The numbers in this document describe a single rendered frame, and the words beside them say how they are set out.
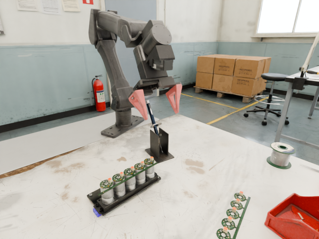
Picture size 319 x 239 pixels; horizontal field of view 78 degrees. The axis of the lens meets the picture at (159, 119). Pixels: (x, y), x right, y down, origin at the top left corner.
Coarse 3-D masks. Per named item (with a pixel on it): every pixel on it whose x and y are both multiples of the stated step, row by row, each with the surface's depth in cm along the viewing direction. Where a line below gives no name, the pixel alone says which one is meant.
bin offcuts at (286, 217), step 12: (288, 204) 41; (300, 204) 40; (312, 204) 38; (276, 216) 39; (288, 216) 39; (300, 216) 39; (312, 216) 39; (276, 228) 35; (288, 228) 33; (300, 228) 32; (312, 228) 30
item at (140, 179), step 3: (138, 165) 44; (144, 168) 44; (135, 171) 44; (138, 171) 43; (144, 171) 44; (141, 174) 44; (144, 174) 45; (135, 177) 45; (138, 177) 44; (141, 177) 44; (144, 177) 45; (138, 180) 44; (141, 180) 44; (144, 180) 45; (138, 183) 45; (141, 183) 45
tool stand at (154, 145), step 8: (160, 128) 59; (152, 136) 58; (160, 136) 60; (168, 136) 56; (152, 144) 59; (160, 144) 61; (168, 144) 57; (152, 152) 60; (160, 152) 60; (168, 152) 58; (160, 160) 56
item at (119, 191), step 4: (120, 184) 40; (124, 184) 41; (116, 188) 40; (120, 188) 40; (124, 188) 42; (116, 192) 41; (120, 192) 41; (124, 192) 42; (116, 196) 41; (120, 196) 41
